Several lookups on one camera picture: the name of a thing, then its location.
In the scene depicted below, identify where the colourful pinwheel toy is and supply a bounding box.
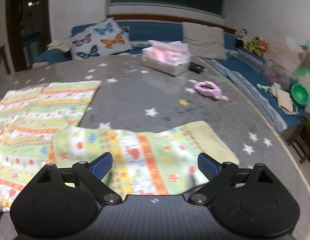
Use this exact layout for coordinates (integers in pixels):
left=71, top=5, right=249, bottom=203
left=294, top=40, right=310, bottom=76

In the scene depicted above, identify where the pink tissue pack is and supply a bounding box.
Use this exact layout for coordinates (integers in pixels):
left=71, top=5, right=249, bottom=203
left=141, top=40, right=191, bottom=76

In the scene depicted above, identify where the yellow plush toy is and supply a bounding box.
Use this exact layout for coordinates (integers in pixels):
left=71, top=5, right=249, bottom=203
left=245, top=37, right=260, bottom=53

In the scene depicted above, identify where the pink fabric hair band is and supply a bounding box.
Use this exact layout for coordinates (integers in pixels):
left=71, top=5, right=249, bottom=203
left=194, top=81, right=222, bottom=100

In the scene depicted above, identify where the panda plush toy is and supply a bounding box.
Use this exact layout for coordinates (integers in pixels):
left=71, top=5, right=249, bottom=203
left=235, top=28, right=250, bottom=48

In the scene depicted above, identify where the black small device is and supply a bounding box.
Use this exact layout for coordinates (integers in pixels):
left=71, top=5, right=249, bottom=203
left=189, top=62, right=204, bottom=74

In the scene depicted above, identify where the green plastic bowl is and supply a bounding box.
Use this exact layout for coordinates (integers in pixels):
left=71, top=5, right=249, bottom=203
left=290, top=83, right=309, bottom=107

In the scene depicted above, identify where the cream cloth on sofa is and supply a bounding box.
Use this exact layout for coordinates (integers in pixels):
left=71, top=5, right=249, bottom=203
left=47, top=39, right=71, bottom=53

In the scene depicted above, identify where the butterfly print pillow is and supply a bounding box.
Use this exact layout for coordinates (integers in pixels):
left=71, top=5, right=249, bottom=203
left=69, top=18, right=132, bottom=60

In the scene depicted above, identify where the grey star patterned table cover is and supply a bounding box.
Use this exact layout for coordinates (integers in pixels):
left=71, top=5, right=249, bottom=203
left=0, top=55, right=310, bottom=239

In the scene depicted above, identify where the beige folded cloth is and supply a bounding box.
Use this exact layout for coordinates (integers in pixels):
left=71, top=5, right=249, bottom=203
left=257, top=83, right=299, bottom=115

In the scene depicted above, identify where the clear plastic toy box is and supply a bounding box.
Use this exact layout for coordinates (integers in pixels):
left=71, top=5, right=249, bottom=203
left=263, top=60, right=299, bottom=92

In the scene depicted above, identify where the grey plain pillow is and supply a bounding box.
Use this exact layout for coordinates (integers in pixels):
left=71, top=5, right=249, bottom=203
left=182, top=22, right=226, bottom=61

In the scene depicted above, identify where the colourful patterned children's jacket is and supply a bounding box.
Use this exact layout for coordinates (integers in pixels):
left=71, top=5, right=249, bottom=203
left=0, top=81, right=239, bottom=213

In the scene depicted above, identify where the orange fox plush toy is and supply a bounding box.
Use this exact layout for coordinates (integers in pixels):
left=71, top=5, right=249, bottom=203
left=252, top=36, right=268, bottom=58

